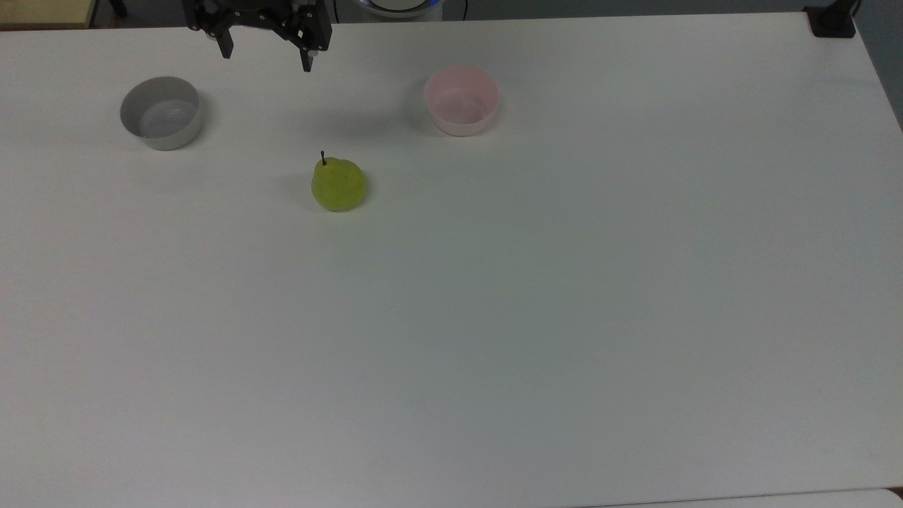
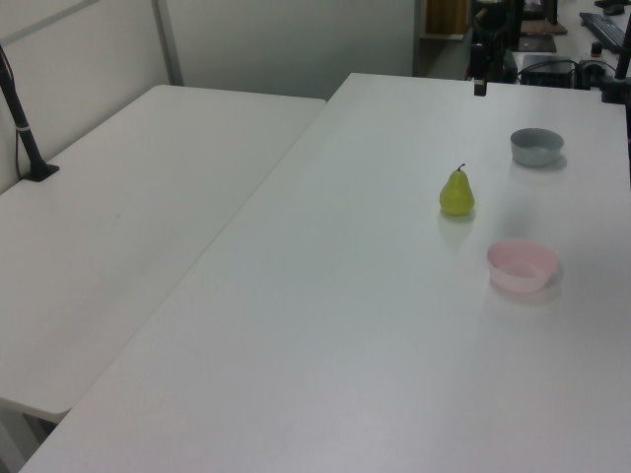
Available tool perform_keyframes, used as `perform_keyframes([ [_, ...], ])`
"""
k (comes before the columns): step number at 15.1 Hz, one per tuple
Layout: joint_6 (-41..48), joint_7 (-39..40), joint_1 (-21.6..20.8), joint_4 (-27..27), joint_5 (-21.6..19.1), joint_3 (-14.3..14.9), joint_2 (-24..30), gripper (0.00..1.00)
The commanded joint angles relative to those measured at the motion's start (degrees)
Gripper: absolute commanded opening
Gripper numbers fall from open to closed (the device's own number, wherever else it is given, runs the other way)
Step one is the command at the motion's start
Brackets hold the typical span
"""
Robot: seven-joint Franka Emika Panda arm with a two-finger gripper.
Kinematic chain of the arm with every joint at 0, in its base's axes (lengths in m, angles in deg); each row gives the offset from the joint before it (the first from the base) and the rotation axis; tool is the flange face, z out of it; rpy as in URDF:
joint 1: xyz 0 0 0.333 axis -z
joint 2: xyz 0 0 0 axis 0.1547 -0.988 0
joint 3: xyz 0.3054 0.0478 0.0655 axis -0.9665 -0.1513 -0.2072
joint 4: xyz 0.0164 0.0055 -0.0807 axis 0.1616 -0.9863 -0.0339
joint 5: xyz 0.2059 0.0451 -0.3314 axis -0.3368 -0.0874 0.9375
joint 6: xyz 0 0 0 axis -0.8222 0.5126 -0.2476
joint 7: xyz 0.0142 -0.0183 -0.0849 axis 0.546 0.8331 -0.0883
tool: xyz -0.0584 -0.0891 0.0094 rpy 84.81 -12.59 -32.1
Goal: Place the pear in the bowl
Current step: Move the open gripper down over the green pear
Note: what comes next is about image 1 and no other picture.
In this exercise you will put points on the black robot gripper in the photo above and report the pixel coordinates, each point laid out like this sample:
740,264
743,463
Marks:
254,13

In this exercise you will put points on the green pear with dark stem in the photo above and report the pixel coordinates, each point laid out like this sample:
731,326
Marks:
338,185

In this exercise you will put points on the grey plastic bowl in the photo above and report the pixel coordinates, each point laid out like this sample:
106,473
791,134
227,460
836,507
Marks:
162,113

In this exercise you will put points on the pink plastic bowl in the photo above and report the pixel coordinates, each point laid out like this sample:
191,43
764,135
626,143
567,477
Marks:
462,100

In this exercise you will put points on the black furniture leg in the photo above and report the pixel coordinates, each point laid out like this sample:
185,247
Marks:
118,7

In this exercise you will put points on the light wooden board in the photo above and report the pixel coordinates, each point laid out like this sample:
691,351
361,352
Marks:
44,11

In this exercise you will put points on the black table clamp mount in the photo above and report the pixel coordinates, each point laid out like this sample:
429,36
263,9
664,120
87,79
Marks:
832,20

